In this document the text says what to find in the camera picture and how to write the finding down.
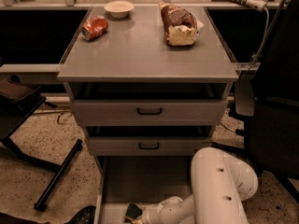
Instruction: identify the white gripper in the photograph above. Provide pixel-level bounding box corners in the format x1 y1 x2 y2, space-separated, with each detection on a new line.
132 196 183 224

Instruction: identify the green and yellow sponge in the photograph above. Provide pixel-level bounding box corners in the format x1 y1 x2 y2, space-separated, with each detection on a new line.
124 203 143 222

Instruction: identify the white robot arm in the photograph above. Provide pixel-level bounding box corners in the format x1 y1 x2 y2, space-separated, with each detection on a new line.
132 147 258 224

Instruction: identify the bottom grey open drawer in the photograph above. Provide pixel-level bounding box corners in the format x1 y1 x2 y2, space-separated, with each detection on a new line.
93 156 192 224

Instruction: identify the middle grey drawer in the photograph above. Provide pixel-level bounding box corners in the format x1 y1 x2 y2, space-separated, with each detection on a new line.
86 137 212 156

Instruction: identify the top grey drawer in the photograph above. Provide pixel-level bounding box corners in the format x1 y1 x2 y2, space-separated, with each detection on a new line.
71 100 228 126

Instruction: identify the grey drawer cabinet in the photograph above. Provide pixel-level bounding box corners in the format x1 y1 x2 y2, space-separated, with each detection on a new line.
57 5 240 224

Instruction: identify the black perforated foot object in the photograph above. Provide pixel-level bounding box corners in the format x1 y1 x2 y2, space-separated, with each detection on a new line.
65 205 96 224

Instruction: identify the black office chair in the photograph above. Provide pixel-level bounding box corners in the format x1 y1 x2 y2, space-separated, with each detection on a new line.
214 0 299 203

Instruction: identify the brown chip bag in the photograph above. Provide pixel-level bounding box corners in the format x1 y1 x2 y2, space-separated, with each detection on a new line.
159 1 204 47

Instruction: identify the crushed red soda can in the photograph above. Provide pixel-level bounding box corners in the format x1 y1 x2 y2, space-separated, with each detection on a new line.
81 16 108 41

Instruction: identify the white bowl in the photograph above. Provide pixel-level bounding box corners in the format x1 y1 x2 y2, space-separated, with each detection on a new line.
104 0 135 19

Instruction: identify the black frame stand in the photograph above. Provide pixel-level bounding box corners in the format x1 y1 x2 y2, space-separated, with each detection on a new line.
0 75 84 212

